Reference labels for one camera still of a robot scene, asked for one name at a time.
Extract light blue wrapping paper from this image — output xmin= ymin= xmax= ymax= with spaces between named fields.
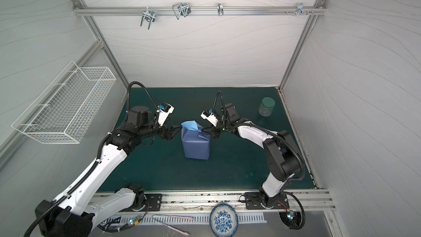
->
xmin=181 ymin=121 xmax=211 ymax=160

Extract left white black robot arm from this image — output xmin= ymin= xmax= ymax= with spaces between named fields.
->
xmin=24 ymin=103 xmax=180 ymax=237

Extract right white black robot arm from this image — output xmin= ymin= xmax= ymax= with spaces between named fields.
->
xmin=201 ymin=91 xmax=305 ymax=209

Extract green table mat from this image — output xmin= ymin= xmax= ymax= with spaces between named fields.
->
xmin=96 ymin=87 xmax=317 ymax=192

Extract green lid clear jar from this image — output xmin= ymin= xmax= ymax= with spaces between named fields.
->
xmin=259 ymin=97 xmax=276 ymax=117

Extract blue white patterned plate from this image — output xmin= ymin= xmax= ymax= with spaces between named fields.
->
xmin=209 ymin=203 xmax=239 ymax=237

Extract left metal hook clamp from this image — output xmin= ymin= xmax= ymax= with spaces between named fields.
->
xmin=140 ymin=9 xmax=156 ymax=30

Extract metal hook clamp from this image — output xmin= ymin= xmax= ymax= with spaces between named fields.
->
xmin=172 ymin=2 xmax=191 ymax=20
xmin=140 ymin=9 xmax=156 ymax=30

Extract black round fan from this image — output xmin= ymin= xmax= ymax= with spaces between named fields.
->
xmin=279 ymin=211 xmax=306 ymax=230

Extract middle metal hook clamp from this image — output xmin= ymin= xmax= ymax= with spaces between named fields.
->
xmin=172 ymin=2 xmax=191 ymax=20

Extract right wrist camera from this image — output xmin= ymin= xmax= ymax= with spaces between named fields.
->
xmin=201 ymin=109 xmax=219 ymax=127

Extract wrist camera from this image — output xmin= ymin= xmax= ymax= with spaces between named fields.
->
xmin=158 ymin=103 xmax=174 ymax=126
xmin=201 ymin=109 xmax=219 ymax=127

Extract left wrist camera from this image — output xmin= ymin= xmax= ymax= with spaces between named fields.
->
xmin=158 ymin=103 xmax=174 ymax=126

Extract white wire basket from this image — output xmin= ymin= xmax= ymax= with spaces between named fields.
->
xmin=12 ymin=61 xmax=116 ymax=144

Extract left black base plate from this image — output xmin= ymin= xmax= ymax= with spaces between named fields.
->
xmin=122 ymin=193 xmax=162 ymax=212

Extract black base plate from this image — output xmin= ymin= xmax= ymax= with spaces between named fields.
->
xmin=122 ymin=193 xmax=162 ymax=212
xmin=239 ymin=192 xmax=289 ymax=210

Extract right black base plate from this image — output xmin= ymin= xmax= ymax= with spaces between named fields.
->
xmin=239 ymin=192 xmax=289 ymax=210

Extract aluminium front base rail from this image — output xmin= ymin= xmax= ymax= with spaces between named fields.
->
xmin=68 ymin=189 xmax=336 ymax=214

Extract small metal ring clamp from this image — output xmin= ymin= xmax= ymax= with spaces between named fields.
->
xmin=217 ymin=3 xmax=224 ymax=16

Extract aluminium top cross rail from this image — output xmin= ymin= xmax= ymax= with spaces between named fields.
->
xmin=74 ymin=5 xmax=327 ymax=16

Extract right metal bracket clamp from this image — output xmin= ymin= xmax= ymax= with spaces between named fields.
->
xmin=285 ymin=3 xmax=314 ymax=16

